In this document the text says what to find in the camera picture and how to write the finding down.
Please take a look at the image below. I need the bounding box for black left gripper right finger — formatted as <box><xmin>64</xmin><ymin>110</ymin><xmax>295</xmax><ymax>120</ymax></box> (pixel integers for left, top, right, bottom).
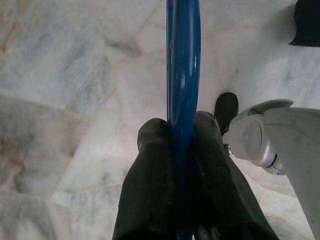
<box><xmin>192</xmin><ymin>111</ymin><xmax>280</xmax><ymax>240</ymax></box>

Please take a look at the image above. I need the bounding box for blue plastic hanger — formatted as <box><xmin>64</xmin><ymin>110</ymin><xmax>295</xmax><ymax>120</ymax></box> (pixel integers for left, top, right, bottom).
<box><xmin>165</xmin><ymin>0</ymin><xmax>202</xmax><ymax>240</ymax></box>

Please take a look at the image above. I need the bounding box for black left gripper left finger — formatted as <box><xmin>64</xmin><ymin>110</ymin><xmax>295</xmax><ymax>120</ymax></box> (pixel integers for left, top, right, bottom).
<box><xmin>111</xmin><ymin>117</ymin><xmax>180</xmax><ymax>240</ymax></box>

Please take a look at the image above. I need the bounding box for black robot foot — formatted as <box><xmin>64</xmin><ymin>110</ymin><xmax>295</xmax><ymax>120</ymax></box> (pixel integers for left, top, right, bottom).
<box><xmin>214</xmin><ymin>92</ymin><xmax>240</xmax><ymax>136</ymax></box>
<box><xmin>289</xmin><ymin>0</ymin><xmax>320</xmax><ymax>47</ymax></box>

